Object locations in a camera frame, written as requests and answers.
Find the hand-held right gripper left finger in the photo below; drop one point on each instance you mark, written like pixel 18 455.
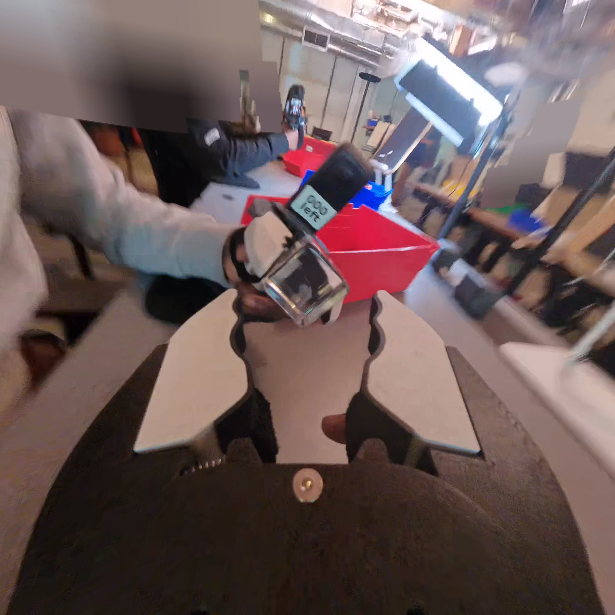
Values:
pixel 197 384

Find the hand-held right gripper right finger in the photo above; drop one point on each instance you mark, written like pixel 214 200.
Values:
pixel 413 384

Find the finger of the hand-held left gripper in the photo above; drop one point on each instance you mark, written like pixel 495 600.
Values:
pixel 266 245
pixel 334 312

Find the clear glass cube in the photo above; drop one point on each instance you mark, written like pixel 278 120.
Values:
pixel 307 283

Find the person's left forearm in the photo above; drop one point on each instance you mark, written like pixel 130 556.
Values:
pixel 182 245

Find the person's left hand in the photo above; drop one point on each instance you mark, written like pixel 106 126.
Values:
pixel 259 305

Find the person's right hand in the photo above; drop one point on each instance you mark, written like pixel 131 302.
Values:
pixel 336 428

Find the blue plastic bin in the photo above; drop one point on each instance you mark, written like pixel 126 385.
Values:
pixel 370 197

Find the large red plastic bin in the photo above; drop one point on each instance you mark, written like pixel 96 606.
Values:
pixel 384 259

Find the black floor lamp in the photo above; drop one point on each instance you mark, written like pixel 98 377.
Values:
pixel 370 77

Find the studio light panel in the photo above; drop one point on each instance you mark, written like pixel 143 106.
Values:
pixel 432 91

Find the wooden workbench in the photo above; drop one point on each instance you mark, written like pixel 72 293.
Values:
pixel 490 221

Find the black panel white frame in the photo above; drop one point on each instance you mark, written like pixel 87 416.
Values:
pixel 403 141

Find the silver ventilation duct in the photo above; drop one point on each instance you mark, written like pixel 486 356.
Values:
pixel 336 29

